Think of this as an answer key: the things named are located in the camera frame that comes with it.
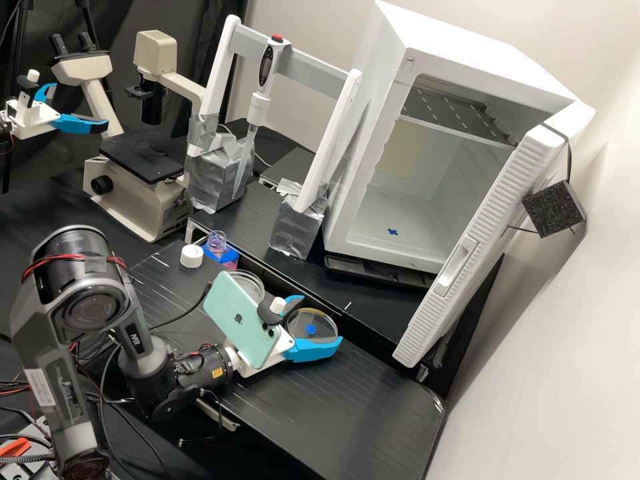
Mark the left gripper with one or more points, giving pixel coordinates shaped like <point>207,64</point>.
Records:
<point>30,120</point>

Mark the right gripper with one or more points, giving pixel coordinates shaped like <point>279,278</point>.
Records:
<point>250,371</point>

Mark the petri dish lid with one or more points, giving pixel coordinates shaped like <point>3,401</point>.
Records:
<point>322,324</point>

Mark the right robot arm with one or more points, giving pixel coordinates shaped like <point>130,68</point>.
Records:
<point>75,300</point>

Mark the petri dish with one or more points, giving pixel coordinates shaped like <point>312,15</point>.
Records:
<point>248,285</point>

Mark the black platform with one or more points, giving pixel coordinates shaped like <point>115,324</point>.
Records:
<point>290,165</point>
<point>325,415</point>
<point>257,220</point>

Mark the cream microscope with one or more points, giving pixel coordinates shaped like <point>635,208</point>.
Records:
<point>135,200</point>

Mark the white cap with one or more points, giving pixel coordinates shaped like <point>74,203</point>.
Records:
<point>191,255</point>

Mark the white pipette stand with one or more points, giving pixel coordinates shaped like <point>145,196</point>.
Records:
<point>330,145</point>

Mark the incubator door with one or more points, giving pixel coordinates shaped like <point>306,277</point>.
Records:
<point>480,240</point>

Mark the pipette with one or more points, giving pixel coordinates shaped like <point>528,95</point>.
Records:
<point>270,65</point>

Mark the white incubator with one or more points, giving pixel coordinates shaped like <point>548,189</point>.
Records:
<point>450,40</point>

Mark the right wrist camera phone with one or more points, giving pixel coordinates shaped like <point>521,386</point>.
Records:
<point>240,315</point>

